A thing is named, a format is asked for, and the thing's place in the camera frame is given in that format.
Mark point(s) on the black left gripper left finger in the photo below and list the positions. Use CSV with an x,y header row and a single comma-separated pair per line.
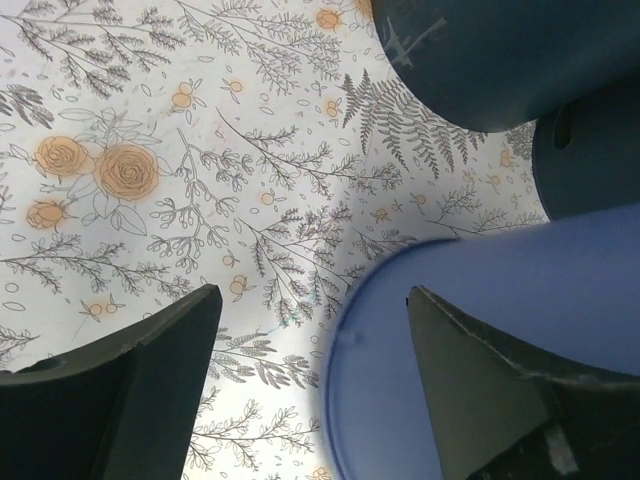
x,y
122,407

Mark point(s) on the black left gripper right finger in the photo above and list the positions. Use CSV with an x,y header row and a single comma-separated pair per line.
x,y
502,408

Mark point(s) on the light blue plastic bin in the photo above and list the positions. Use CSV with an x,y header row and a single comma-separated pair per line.
x,y
569,287

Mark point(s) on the dark navy tall bin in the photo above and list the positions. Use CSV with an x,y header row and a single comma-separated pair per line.
x,y
585,154

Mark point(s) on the dark teal bin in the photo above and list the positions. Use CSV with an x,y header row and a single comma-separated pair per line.
x,y
491,65

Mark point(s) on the floral patterned table mat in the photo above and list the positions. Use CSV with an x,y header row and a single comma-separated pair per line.
x,y
266,147

